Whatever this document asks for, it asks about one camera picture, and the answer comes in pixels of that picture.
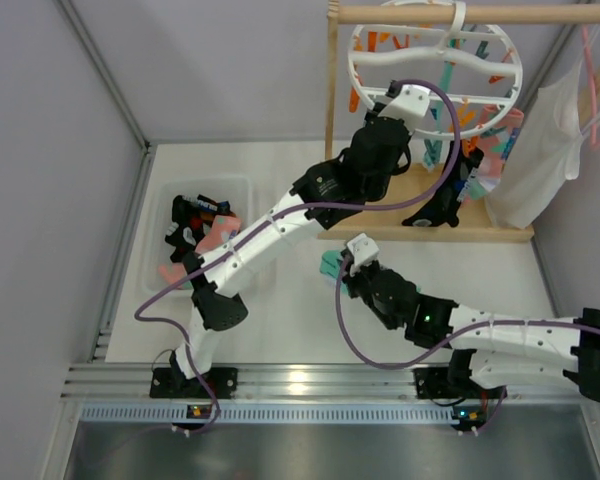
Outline teal sock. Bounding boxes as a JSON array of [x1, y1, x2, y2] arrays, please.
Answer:
[[319, 250, 420, 300]]

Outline pink sock front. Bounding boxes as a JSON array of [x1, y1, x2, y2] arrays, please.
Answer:
[[157, 216, 242, 284]]

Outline argyle red orange sock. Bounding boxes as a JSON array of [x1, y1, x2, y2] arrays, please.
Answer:
[[187, 211, 215, 235]]

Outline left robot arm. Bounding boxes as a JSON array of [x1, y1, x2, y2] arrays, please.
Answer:
[[169, 114, 411, 395]]

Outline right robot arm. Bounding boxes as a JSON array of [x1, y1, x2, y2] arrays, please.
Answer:
[[337, 261, 600, 403]]

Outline white round clip hanger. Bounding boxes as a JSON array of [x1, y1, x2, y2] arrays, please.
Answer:
[[346, 18, 524, 141]]

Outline wooden clothes rack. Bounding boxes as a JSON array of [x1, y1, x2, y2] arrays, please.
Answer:
[[323, 1, 600, 243]]

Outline white cloth garment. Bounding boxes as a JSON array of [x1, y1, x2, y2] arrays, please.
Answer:
[[485, 62, 584, 229]]

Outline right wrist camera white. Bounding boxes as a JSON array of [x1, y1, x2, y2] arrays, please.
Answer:
[[345, 233, 379, 275]]

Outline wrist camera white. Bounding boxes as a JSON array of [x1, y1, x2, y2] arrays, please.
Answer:
[[379, 82, 431, 129], [345, 233, 379, 275]]

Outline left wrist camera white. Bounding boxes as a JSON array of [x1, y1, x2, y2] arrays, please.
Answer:
[[379, 82, 431, 129]]

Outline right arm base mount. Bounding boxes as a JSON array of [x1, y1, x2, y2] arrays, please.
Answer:
[[413, 367, 456, 400]]

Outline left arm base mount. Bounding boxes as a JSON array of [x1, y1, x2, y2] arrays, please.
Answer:
[[149, 367, 238, 400]]

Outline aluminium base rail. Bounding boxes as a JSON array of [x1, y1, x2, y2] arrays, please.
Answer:
[[59, 362, 600, 401]]

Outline grey slotted cable duct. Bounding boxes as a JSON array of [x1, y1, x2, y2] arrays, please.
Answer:
[[79, 403, 491, 426]]

